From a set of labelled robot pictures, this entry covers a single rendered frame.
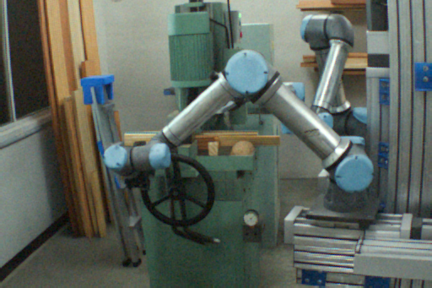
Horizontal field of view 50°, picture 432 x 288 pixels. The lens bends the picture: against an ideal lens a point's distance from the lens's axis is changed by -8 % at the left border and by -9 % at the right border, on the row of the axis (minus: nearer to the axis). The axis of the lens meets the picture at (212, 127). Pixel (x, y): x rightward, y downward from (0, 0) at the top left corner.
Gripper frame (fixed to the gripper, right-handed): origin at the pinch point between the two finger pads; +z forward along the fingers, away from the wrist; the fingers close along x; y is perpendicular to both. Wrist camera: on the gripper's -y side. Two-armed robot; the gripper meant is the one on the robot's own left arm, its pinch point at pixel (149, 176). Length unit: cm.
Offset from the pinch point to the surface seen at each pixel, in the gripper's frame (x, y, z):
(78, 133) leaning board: -96, -55, 121
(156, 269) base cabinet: -9, 33, 46
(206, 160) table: 16.2, -11.2, 20.8
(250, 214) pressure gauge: 34.0, 9.3, 25.5
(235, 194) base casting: 27.5, 1.1, 28.0
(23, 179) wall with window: -124, -18, 103
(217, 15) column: 17, -78, 22
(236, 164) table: 28.4, -10.0, 21.5
